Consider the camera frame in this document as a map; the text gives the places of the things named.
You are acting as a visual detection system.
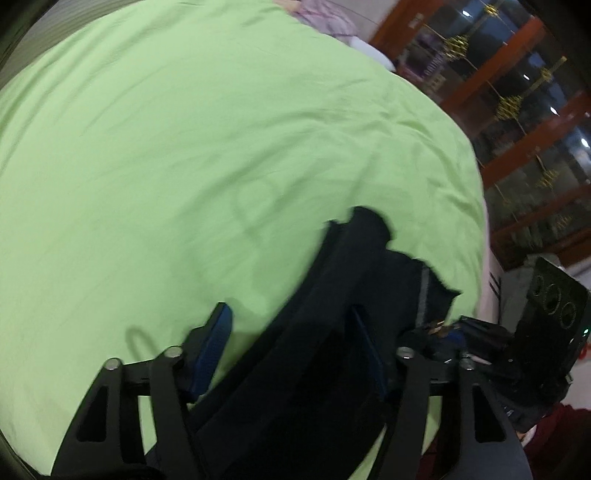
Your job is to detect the floral pink pillow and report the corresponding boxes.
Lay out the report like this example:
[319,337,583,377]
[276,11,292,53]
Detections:
[294,0,358,45]

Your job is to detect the black right camera box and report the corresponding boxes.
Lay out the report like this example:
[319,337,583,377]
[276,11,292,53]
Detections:
[515,257,590,374]

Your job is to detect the right forearm red sleeve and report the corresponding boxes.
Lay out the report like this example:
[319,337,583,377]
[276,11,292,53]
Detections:
[517,403,591,480]

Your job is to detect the red wooden glass cabinet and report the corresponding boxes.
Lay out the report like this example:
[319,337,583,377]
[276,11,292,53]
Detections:
[370,1,590,269]

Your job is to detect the light green bed sheet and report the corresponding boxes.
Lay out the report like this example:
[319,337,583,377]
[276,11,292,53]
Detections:
[1,1,487,474]

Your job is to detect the black pants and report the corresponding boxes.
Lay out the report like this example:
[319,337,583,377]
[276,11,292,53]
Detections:
[188,207,456,479]

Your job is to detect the striped white headboard cushion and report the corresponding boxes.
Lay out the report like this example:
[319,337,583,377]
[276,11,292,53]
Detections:
[1,0,133,88]

